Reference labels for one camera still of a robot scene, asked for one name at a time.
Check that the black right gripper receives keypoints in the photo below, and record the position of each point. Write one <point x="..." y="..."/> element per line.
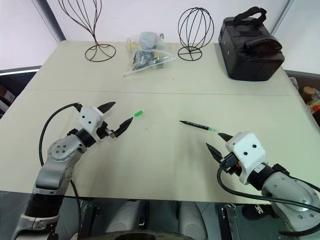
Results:
<point x="230" y="165"/>

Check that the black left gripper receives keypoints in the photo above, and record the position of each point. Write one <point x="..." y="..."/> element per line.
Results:
<point x="105" y="132"/>

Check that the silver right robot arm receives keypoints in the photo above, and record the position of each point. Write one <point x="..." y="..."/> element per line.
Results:
<point x="287" y="190"/>

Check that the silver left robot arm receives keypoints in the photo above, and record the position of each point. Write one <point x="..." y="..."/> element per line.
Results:
<point x="57" y="155"/>

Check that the green pen cap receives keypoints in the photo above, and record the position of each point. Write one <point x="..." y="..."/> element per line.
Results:
<point x="139" y="113"/>

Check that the black and green pen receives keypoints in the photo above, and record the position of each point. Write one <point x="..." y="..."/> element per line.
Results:
<point x="197" y="125"/>

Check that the clear plastic bag of parts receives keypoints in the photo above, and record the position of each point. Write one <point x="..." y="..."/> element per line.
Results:
<point x="147" y="55"/>

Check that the black item with white print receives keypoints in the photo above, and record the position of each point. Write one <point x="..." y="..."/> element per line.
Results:
<point x="257" y="211"/>

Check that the grey rounded robot leg cover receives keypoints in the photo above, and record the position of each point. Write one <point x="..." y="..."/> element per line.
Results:
<point x="191" y="217"/>
<point x="127" y="215"/>

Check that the orange and brown clutter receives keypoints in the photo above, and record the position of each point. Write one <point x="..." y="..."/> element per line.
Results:
<point x="312" y="98"/>

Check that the dark rounded robot waist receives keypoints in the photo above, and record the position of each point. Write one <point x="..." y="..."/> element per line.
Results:
<point x="150" y="236"/>

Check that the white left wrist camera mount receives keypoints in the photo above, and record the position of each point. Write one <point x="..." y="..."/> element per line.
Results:
<point x="88" y="117"/>

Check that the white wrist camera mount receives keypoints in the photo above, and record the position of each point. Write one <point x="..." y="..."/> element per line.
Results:
<point x="88" y="117"/>
<point x="247" y="150"/>

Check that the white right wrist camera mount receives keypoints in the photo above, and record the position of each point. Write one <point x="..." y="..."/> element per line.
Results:
<point x="247" y="150"/>

